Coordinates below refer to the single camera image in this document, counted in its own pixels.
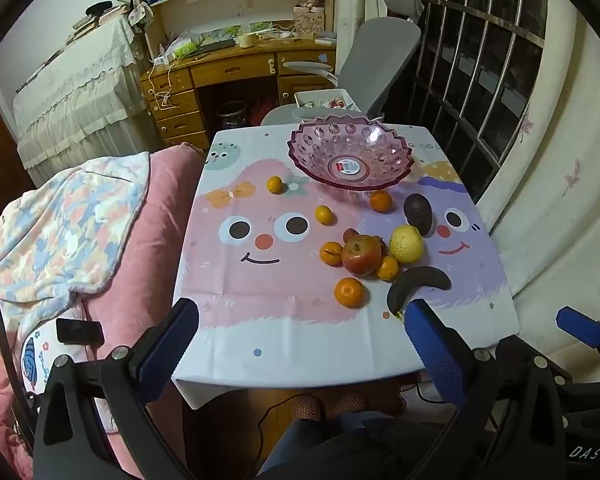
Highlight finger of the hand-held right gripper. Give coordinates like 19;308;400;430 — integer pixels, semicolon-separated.
495;334;576;386
555;306;600;356

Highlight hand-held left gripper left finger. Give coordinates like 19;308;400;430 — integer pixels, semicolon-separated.
32;297;201;480

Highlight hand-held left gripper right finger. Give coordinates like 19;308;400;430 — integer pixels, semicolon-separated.
404;299;568;480

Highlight blackened banana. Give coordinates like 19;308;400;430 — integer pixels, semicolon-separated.
386;266;452;315

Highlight yellow lemon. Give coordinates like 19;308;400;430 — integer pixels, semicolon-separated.
389;225;425;265

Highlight red apple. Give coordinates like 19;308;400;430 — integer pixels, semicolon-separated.
341;235;382;277

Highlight dark avocado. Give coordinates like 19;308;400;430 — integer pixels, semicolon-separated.
403;193;434;237

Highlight pink plastic bowl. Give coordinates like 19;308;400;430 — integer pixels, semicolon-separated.
286;114;415;192

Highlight pink bedding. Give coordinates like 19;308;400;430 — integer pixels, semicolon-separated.
0;142;206;480

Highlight cartoon printed tablecloth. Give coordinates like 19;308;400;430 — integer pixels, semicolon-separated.
172;125;521;411

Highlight black rectangular device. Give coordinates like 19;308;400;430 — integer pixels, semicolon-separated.
55;318;105;346

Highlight person's pink mesh slipper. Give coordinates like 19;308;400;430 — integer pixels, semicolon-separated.
330;392;371;417
291;394;326;423

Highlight person's dark trousers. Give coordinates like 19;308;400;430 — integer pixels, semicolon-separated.
260;410;456;480

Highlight white pillow blue print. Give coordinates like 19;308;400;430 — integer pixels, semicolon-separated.
17;305;121;433

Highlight white floral curtain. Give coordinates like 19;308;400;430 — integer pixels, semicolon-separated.
332;0;396;51
472;0;600;356

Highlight pastel patterned blanket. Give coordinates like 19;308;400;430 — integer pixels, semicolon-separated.
0;152;153;311

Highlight dark waste bin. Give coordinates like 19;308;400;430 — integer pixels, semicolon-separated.
216;101;247;131

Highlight red bag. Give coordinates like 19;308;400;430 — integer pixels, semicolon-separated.
247;97;281;126

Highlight white lace cloth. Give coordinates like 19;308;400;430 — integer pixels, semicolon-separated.
12;15;153;171

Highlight wooden desk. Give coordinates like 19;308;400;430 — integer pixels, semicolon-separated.
140;35;338;151

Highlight white tray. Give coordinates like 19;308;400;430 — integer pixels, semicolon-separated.
293;89;362;111

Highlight metal window grille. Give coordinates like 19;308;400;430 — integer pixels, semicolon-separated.
410;0;551;206

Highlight grey office chair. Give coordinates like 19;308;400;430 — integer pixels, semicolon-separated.
260;0;426;128

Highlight floral fabric bag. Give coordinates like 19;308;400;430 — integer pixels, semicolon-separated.
128;2;155;36

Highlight pile of books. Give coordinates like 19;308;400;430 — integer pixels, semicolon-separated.
65;2;131;43

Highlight patterned gift box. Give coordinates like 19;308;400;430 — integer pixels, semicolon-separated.
293;6;327;36

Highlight black floor cable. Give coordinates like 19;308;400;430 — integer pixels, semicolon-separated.
257;392;311;456

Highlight white cable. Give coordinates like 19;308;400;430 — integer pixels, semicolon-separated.
147;57;178;111

